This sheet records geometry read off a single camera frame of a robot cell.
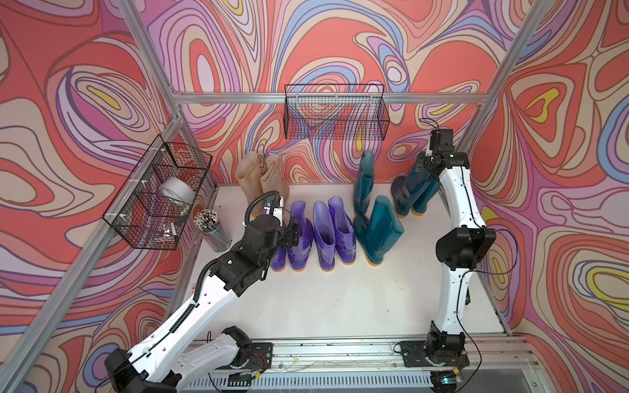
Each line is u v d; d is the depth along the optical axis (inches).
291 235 24.3
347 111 36.7
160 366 15.0
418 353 28.9
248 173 34.8
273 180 34.0
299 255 32.8
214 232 34.2
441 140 27.2
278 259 33.5
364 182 35.0
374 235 33.8
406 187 39.3
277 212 24.0
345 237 28.9
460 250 22.8
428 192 35.8
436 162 26.0
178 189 29.3
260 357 28.5
